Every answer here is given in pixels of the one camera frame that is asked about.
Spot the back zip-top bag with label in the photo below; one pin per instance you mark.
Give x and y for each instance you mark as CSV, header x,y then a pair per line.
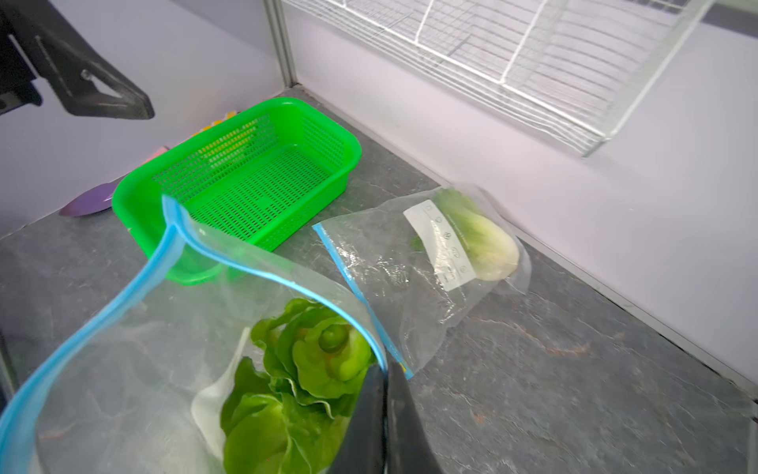
x,y
378,254

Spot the purple pink garden trowel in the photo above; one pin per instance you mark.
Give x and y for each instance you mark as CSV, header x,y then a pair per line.
x,y
93,201

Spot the clear blue-zip zip-top bag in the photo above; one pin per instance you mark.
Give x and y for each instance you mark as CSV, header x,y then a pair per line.
x,y
116,396

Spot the cabbage in back bag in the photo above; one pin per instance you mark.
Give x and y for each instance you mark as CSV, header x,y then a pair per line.
x,y
461,242

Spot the long white wire shelf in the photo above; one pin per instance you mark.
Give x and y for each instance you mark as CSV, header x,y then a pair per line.
x,y
574,70

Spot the green plastic perforated basket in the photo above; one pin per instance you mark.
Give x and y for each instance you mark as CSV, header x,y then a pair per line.
x,y
258,176

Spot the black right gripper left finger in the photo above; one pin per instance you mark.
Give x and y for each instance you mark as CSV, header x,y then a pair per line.
x,y
363,448

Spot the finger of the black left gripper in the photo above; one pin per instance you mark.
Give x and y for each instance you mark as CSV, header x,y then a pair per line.
x,y
38,42

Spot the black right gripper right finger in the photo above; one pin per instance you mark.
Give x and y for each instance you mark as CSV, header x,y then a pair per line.
x,y
407,448

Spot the green chinese cabbage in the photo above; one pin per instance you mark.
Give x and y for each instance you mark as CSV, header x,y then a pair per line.
x,y
255,426
314,355

